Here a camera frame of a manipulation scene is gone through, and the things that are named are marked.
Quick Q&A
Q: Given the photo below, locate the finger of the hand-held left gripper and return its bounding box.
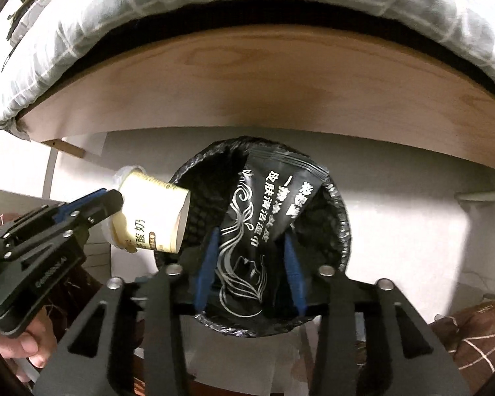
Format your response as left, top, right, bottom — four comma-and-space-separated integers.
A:
64, 189, 125, 248
0, 188, 108, 253

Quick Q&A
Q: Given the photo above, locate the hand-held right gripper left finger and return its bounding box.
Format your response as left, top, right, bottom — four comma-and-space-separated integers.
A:
33, 231, 221, 396

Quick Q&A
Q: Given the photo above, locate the wooden bed frame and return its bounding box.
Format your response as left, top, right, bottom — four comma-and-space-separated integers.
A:
16, 25, 495, 174

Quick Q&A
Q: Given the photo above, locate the person's right leg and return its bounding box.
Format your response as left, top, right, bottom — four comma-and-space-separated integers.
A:
429, 293, 495, 396

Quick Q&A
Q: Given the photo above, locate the person's left hand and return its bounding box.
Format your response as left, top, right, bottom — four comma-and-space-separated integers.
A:
0, 297, 60, 383

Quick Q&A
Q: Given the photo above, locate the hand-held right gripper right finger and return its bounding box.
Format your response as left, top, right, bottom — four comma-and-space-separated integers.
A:
284, 234, 473, 396

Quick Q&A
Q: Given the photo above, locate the small wooden bracket block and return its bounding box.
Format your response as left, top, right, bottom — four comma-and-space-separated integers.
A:
41, 138, 85, 159

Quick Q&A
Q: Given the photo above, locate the round bin with black bag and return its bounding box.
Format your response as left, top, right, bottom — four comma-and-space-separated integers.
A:
154, 135, 351, 326

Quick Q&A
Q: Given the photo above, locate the grey flat box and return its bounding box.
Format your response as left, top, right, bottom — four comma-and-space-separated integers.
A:
0, 185, 52, 225

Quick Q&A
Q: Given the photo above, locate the cream yogurt cup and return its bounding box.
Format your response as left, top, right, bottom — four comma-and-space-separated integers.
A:
100, 165, 190, 255

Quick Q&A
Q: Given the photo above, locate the white bed leg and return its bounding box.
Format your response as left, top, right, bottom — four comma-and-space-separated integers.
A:
43, 148, 60, 215

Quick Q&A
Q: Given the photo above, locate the black wet wipe packet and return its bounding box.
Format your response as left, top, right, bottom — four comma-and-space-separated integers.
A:
214, 148, 328, 318

